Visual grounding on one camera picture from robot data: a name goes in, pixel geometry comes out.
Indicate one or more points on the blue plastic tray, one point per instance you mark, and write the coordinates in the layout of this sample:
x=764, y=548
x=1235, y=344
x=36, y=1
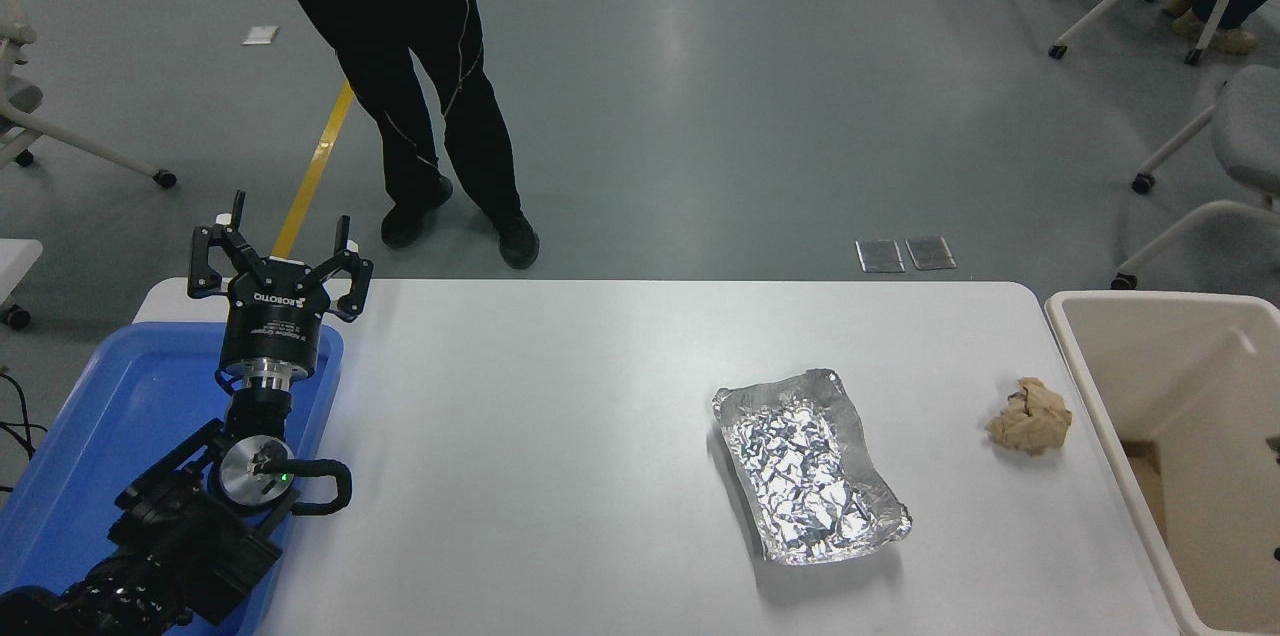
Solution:
x=120, y=416

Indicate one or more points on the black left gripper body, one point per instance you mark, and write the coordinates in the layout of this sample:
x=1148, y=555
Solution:
x=275, y=326

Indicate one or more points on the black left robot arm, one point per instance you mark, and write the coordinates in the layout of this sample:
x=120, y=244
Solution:
x=190, y=536

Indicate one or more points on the standing person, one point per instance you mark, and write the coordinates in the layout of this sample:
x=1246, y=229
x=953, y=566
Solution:
x=400, y=36

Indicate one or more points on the large pale bin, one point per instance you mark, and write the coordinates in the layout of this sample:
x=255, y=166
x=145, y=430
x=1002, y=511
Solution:
x=1170, y=366

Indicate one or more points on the silver foil tray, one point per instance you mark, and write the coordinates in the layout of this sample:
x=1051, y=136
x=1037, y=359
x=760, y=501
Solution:
x=810, y=466

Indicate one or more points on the brown cardboard piece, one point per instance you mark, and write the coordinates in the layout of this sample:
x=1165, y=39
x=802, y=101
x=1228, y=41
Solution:
x=1148, y=481

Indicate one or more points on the white furniture with caster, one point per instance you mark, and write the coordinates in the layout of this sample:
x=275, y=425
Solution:
x=15, y=261

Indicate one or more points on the metal floor plate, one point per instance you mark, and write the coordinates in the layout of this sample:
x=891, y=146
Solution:
x=930, y=252
x=880, y=255

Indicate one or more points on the crumpled tan paper ball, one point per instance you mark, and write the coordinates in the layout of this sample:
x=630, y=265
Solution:
x=1030, y=418

